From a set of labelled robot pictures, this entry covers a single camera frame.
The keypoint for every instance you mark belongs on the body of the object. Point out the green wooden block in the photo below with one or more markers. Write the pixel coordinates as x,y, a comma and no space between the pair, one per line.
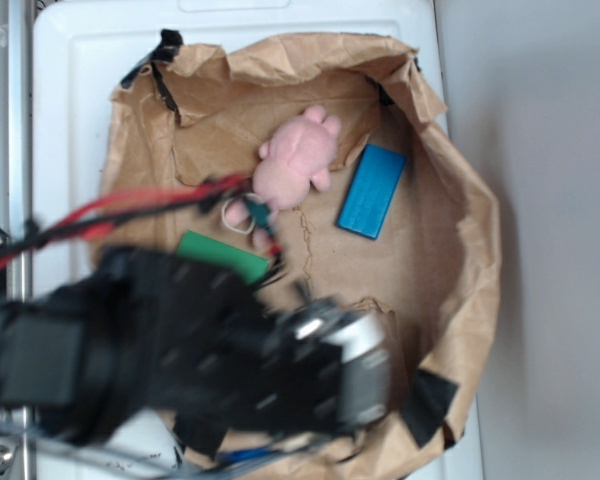
199,247

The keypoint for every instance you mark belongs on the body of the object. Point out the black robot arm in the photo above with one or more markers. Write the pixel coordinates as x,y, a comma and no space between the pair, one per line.
151,330

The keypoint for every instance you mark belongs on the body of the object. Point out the pink plush bunny toy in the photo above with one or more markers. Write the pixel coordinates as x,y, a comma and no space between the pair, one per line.
293,161

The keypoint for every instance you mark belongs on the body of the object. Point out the crumpled brown paper bag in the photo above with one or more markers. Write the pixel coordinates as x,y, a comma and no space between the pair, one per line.
432,275

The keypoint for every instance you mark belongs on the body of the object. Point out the blue wooden block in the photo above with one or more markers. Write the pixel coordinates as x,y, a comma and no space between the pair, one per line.
371,192

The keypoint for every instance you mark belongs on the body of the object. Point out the white plastic bin lid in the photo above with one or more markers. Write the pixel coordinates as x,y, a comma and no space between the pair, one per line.
81,51

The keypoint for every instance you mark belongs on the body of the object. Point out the aluminium frame rail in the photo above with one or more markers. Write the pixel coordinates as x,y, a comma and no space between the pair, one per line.
16,32

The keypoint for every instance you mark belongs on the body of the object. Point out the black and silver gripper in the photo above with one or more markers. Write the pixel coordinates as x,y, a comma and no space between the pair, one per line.
326,370

